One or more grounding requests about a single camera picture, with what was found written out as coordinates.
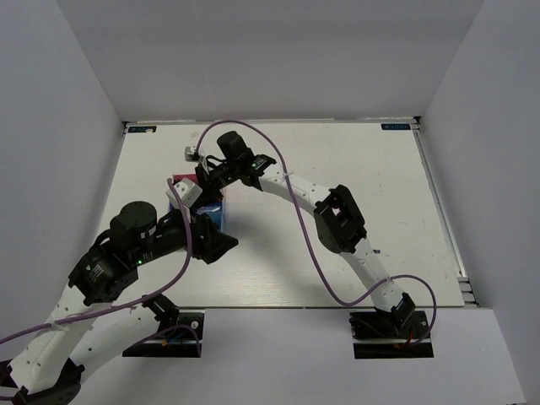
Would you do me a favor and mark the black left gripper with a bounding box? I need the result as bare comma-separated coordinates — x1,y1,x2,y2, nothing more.
134,200,240,264

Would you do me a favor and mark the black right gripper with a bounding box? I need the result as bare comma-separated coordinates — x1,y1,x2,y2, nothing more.
192,160,240,209

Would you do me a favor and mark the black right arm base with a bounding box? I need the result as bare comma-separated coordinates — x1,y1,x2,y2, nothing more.
348,310,435,359

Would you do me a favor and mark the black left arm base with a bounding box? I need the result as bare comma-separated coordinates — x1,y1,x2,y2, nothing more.
121,310,205,359

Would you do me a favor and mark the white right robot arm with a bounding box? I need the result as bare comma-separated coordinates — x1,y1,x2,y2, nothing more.
186,131,416,337

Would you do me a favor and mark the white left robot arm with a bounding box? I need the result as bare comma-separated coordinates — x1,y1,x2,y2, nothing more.
1,201,238,404

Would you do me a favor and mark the pink blue tiered organizer box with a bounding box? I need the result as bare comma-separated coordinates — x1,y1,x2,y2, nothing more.
172,174,225,231

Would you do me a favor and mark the left corner table sticker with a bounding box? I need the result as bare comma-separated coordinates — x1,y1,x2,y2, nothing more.
127,126,157,133

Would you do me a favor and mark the corner table sticker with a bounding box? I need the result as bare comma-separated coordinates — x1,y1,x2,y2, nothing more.
381,122,411,131
127,126,157,133

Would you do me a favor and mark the right corner table sticker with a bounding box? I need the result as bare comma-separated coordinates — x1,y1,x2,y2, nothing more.
381,122,411,131

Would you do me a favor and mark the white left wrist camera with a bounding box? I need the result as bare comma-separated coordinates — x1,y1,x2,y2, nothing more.
165,177,203,209

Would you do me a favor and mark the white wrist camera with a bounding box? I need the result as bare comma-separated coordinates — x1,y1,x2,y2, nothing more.
184,145,209,172
165,177,203,209

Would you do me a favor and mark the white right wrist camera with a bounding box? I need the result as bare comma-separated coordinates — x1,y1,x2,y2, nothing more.
184,145,209,172

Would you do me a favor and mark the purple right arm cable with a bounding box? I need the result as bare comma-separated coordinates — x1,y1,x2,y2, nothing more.
196,120,438,348

